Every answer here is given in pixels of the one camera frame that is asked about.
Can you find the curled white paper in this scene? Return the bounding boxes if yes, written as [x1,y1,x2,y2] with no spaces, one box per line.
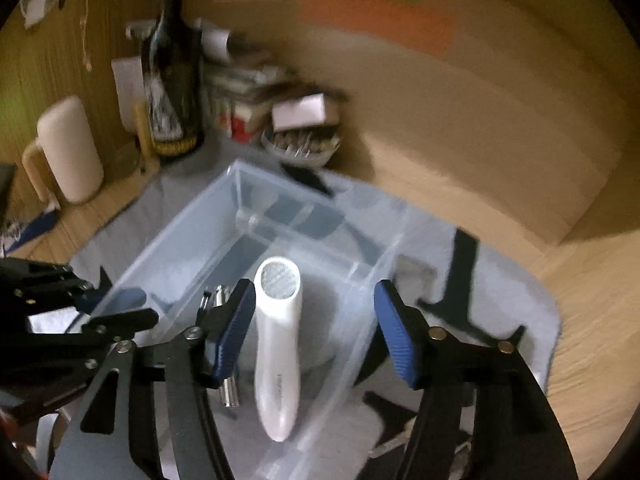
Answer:
[200,25,236,58]

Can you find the small white box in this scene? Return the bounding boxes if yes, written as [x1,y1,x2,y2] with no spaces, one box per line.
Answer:
[271,92,331,130]

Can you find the stack of books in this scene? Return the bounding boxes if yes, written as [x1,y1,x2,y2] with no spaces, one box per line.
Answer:
[202,60,301,143]

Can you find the dark wine bottle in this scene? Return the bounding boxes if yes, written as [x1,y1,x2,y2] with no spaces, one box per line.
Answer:
[140,0,206,161]

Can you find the blue packet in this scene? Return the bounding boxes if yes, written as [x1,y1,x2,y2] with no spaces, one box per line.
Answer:
[10,210,58,256]

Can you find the white paper card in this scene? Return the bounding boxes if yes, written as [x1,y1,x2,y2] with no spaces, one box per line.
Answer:
[111,57,146,133]

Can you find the clear plastic box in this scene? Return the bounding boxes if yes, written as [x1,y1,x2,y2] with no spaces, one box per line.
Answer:
[67,160,426,480]

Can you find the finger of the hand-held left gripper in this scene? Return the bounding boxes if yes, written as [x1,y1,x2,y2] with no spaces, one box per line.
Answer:
[0,308,160,424]
[0,257,96,319]

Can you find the white bowl of pebbles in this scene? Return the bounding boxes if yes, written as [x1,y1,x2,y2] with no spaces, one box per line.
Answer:
[260,127,343,167]

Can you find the white charger plug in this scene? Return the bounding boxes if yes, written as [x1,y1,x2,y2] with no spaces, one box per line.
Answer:
[22,0,56,28]

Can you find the grey printed mat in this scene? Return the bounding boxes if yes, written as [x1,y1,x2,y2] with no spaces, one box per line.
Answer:
[70,135,561,480]

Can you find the orange sticky note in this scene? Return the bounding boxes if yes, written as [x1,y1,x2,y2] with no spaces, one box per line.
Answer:
[300,0,456,58]

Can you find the grey metal holder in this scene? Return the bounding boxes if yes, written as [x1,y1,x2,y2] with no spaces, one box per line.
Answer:
[125,20,161,41]

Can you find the beige mug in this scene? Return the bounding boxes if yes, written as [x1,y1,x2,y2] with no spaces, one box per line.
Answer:
[21,96,105,204]

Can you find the silver metal tube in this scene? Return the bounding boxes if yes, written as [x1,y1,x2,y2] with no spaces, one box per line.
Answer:
[200,284,242,408]

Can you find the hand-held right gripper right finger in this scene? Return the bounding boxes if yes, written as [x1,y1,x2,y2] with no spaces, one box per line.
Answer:
[373,279,581,480]

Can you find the beaded hanging cord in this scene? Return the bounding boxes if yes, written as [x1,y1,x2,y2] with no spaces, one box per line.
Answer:
[79,0,96,72]

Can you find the white handheld device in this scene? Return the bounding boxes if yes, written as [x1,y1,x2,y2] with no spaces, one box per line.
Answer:
[253,256,303,442]

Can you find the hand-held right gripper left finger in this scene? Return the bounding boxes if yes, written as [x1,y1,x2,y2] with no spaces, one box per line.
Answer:
[47,278,257,480]

